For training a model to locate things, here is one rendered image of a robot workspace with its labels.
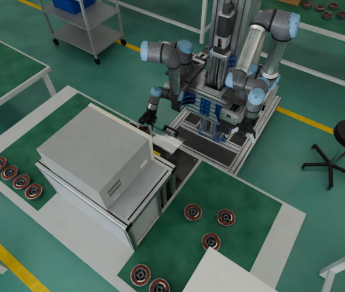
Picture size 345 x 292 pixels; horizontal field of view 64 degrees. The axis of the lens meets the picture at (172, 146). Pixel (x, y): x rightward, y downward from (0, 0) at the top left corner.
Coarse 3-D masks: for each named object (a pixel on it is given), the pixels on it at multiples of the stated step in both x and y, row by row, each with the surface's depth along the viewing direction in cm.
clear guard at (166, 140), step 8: (152, 128) 177; (160, 128) 180; (152, 136) 173; (160, 136) 173; (168, 136) 173; (152, 144) 170; (160, 144) 170; (168, 144) 169; (176, 144) 169; (160, 152) 166; (168, 152) 166
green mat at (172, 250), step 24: (216, 168) 196; (192, 192) 185; (216, 192) 184; (240, 192) 184; (168, 216) 175; (192, 216) 175; (216, 216) 174; (240, 216) 174; (264, 216) 174; (144, 240) 166; (168, 240) 166; (192, 240) 166; (240, 240) 165; (264, 240) 165; (144, 264) 158; (168, 264) 158; (192, 264) 157; (240, 264) 157; (144, 288) 150
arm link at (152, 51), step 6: (144, 42) 163; (150, 42) 163; (156, 42) 163; (162, 42) 197; (168, 42) 196; (174, 42) 201; (144, 48) 162; (150, 48) 161; (156, 48) 161; (162, 48) 160; (144, 54) 163; (150, 54) 162; (156, 54) 162; (144, 60) 168; (150, 60) 166; (156, 60) 165
